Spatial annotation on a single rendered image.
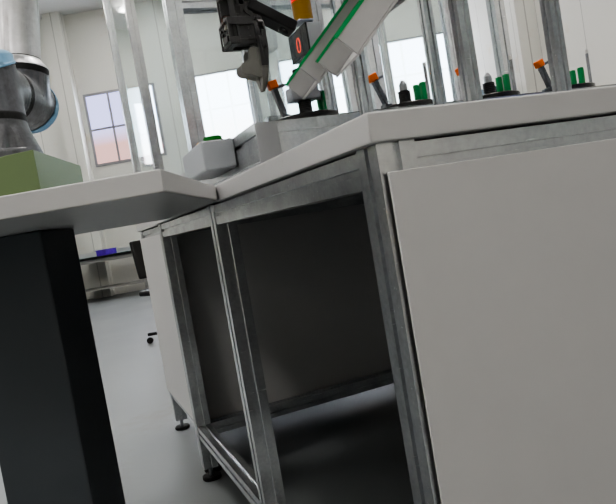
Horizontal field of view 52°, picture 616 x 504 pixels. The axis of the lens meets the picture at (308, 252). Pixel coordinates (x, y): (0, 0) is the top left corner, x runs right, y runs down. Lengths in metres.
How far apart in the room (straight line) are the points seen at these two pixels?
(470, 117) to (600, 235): 0.21
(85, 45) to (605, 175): 11.94
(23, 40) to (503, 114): 1.08
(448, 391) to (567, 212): 0.24
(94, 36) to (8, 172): 11.28
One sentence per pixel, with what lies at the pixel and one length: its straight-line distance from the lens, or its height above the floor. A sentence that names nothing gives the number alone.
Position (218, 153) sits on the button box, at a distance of 1.33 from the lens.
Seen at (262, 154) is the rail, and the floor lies 0.90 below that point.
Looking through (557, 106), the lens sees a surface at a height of 0.84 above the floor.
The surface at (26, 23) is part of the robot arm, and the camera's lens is 1.53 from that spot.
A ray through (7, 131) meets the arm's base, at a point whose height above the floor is 1.02.
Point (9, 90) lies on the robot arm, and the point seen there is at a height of 1.10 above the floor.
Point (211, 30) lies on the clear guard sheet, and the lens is 2.86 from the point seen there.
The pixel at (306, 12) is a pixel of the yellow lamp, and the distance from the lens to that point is 1.69.
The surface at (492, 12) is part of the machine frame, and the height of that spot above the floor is 1.40.
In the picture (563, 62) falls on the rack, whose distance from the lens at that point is 1.10.
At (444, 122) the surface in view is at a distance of 0.67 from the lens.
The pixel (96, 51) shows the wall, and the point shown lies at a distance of 12.41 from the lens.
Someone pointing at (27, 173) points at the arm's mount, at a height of 0.93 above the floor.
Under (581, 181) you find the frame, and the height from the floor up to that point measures 0.76.
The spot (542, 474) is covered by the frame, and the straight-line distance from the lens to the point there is 0.77.
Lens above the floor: 0.77
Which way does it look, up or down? 3 degrees down
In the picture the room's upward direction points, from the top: 10 degrees counter-clockwise
